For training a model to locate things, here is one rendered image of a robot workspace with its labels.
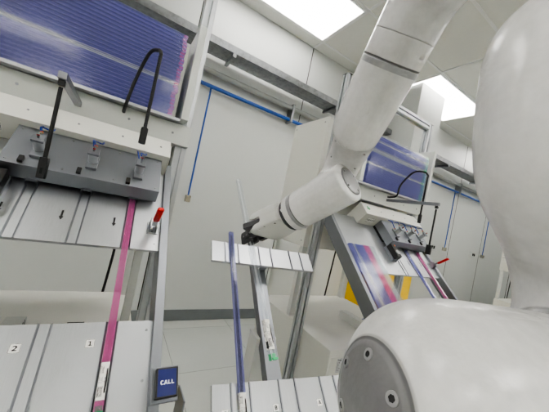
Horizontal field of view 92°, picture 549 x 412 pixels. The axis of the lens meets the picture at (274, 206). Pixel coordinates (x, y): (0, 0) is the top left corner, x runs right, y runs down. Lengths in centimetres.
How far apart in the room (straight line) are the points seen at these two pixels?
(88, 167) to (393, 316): 78
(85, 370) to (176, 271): 200
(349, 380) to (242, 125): 261
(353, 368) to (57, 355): 58
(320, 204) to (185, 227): 209
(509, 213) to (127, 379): 65
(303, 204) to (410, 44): 31
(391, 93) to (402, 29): 8
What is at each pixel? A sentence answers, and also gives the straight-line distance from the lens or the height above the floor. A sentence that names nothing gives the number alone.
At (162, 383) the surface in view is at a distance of 64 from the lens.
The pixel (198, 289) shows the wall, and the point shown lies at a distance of 273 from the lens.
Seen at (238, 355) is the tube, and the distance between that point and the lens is 68.
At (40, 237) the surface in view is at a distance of 79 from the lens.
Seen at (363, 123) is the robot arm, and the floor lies 132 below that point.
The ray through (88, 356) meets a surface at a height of 81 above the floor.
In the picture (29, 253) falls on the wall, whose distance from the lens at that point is 257.
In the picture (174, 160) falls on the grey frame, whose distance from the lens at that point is 102.
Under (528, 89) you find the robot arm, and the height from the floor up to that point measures 126.
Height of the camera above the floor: 115
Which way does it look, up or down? 1 degrees up
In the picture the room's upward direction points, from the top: 12 degrees clockwise
